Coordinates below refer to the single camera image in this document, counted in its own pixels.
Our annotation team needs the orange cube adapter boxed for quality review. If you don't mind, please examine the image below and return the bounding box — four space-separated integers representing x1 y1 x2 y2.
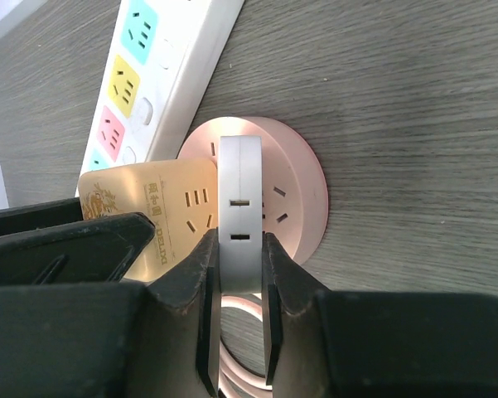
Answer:
78 158 218 283

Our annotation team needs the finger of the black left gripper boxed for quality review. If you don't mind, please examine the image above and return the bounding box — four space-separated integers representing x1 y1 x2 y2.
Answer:
0 198 155 286

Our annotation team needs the white plug adapter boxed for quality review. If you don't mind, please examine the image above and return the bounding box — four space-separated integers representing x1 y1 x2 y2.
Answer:
217 135 263 294

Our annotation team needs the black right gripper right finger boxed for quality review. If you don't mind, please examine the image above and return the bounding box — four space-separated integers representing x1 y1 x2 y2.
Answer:
262 233 498 397

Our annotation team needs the pink round socket base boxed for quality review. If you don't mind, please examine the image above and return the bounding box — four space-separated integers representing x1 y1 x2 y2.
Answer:
178 117 329 265

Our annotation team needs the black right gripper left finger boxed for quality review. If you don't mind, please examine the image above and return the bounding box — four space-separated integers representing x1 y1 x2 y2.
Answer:
0 231 220 397

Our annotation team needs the long white power strip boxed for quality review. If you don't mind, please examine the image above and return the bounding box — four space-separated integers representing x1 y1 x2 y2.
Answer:
80 0 244 173

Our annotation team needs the pink cable with plug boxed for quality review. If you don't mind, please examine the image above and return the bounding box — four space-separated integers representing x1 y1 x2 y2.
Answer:
218 293 273 398

